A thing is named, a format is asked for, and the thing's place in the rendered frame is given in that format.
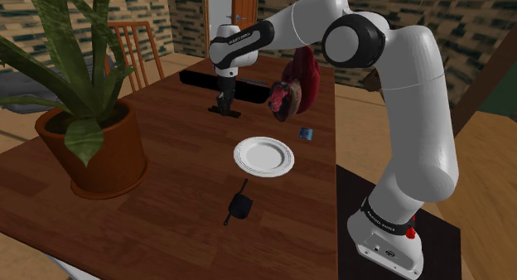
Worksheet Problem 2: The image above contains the white round plate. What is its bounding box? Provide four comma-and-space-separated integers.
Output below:
233, 136, 296, 179

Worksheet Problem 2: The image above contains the small black flat bar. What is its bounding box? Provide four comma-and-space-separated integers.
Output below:
207, 105, 243, 119

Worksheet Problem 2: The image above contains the dark bowl with red filling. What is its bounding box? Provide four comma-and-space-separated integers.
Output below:
268, 80, 302, 123

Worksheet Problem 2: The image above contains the long black box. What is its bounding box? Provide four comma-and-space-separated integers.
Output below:
179, 69, 272, 105

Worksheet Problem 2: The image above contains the wooden dining table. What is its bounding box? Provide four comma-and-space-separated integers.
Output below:
0, 55, 339, 280

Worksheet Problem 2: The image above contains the wooden door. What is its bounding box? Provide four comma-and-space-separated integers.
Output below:
201, 0, 260, 59

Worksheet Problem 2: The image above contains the wooden chair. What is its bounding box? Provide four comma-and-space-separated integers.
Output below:
104, 21, 167, 93

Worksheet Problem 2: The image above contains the green plant in terracotta pot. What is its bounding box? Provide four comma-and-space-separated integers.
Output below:
0, 0, 151, 200

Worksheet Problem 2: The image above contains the dark robot stand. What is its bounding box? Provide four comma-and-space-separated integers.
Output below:
336, 164, 462, 280

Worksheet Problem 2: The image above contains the grey cushion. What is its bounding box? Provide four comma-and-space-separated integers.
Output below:
0, 66, 119, 115

